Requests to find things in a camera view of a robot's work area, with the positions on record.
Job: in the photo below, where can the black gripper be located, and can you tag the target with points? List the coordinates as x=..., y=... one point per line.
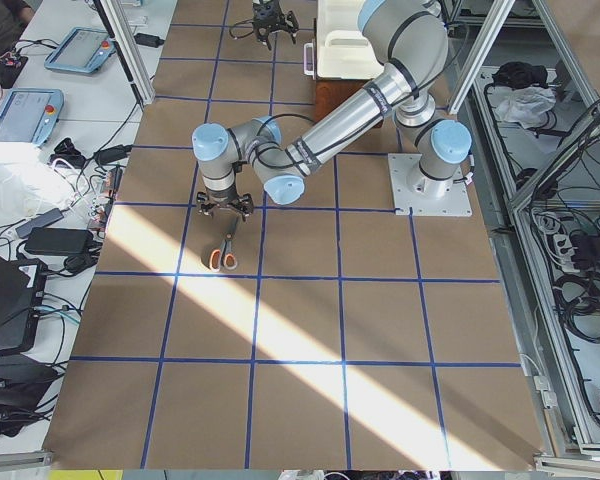
x=265, y=15
x=223, y=200

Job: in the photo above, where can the white drawer handle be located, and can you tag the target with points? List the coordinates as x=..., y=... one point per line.
x=308, y=60

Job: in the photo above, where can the grey orange scissors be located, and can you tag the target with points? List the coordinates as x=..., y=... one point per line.
x=224, y=257

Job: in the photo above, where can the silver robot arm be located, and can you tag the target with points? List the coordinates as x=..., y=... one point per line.
x=411, y=44

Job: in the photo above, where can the dark wooden drawer cabinet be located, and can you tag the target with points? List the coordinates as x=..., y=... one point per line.
x=347, y=107

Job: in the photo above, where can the cream plastic tray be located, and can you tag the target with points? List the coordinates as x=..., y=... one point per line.
x=342, y=52

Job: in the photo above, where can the blue teach pendant far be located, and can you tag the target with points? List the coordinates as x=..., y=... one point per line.
x=83, y=50

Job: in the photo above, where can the blue teach pendant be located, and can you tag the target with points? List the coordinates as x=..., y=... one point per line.
x=83, y=50
x=29, y=115

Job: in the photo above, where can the black power adapter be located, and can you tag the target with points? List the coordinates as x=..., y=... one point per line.
x=58, y=241

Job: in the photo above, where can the blue teach pendant near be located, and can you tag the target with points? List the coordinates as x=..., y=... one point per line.
x=29, y=115

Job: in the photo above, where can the black laptop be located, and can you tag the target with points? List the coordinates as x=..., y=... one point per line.
x=22, y=284

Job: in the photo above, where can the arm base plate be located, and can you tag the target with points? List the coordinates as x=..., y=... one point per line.
x=417, y=195

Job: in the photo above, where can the aluminium frame post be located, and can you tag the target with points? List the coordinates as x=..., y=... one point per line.
x=115, y=22

